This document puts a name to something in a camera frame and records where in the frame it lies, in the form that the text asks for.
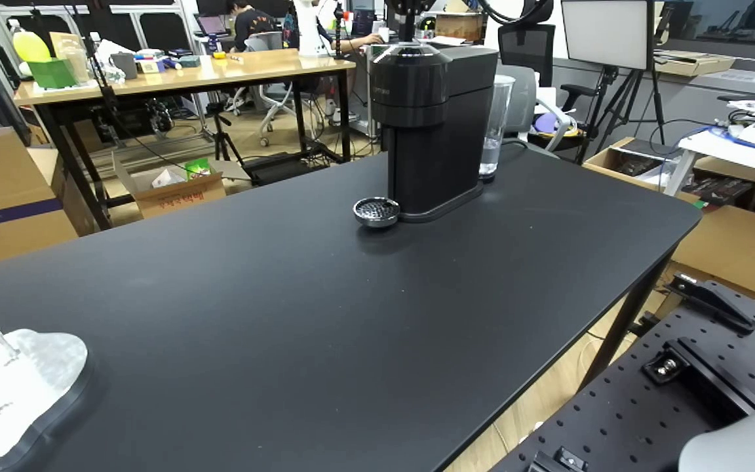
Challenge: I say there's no clear water tank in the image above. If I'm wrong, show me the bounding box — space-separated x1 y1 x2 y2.
478 74 516 184

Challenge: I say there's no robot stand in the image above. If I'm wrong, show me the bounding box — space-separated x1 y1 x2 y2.
490 279 755 472

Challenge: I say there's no wooden table with black legs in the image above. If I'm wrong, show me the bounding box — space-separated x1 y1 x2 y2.
13 49 357 231

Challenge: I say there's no small black clamp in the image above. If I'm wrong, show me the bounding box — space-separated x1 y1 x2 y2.
527 446 589 472

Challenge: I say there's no silver metal plate with bolts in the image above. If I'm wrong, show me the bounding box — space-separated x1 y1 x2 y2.
0 325 90 472

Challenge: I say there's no shallow cardboard tray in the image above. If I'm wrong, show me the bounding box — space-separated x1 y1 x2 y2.
651 50 737 77

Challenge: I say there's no white robot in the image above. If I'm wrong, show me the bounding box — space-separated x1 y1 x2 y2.
292 0 332 58

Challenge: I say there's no black coffee maker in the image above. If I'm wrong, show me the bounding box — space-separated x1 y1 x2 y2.
353 41 516 229

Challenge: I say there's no black office chair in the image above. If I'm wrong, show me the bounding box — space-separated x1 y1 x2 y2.
497 0 589 153

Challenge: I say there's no round metal drip tray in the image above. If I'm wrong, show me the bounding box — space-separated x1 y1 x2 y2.
353 197 402 229

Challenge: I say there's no open cardboard box with gear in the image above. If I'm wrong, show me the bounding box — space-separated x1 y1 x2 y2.
583 136 755 212

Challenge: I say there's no yellow green ball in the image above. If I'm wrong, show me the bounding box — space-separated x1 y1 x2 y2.
12 30 52 64

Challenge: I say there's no white light panel on stand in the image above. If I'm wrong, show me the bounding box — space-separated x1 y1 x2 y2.
560 0 668 163

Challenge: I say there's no grey cup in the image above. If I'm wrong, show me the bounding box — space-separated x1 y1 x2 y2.
109 52 139 81

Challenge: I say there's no grey office chair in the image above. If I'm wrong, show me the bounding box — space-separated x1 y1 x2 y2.
495 64 541 136

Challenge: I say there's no black mounting bracket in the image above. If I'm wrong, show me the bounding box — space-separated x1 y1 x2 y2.
641 336 755 423

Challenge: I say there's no person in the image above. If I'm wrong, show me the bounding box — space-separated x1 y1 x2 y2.
229 0 386 54

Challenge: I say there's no white office chair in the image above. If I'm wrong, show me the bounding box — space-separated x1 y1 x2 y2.
225 31 302 149

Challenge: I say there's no green box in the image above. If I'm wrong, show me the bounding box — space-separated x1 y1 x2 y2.
26 58 78 90

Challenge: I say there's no wooden box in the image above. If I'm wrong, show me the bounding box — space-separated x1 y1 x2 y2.
435 11 486 43

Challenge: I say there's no white table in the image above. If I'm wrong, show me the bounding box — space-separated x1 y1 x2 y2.
662 97 755 199

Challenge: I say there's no large closed cardboard box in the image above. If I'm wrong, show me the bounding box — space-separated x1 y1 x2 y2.
0 127 81 271

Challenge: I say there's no small black tripod stand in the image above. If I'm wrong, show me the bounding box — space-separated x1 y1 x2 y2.
206 102 247 165

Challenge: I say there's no open cardboard box with packets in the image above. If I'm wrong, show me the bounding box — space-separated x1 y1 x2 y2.
113 156 252 220

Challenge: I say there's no flat cardboard box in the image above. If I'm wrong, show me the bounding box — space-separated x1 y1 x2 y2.
668 203 755 297

